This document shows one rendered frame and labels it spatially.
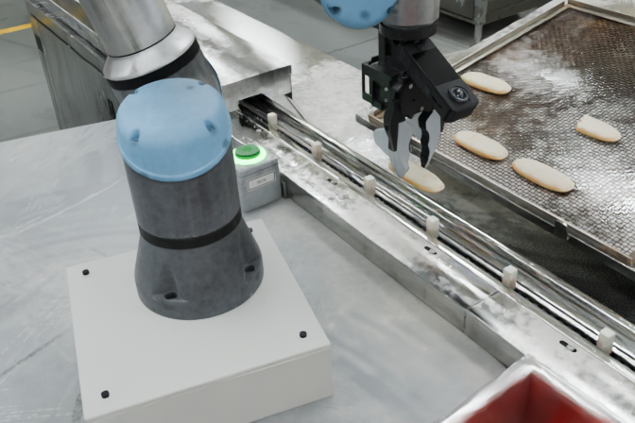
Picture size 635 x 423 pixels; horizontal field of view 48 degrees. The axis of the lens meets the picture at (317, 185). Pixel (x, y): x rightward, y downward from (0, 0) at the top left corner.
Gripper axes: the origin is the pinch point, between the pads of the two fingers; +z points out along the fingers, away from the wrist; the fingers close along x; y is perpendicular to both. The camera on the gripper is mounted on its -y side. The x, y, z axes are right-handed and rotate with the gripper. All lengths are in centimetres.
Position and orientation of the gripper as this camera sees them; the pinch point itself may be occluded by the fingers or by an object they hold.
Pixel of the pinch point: (416, 166)
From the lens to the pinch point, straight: 99.0
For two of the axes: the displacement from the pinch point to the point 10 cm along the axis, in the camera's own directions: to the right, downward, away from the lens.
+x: -8.2, 3.4, -4.7
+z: 0.5, 8.5, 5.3
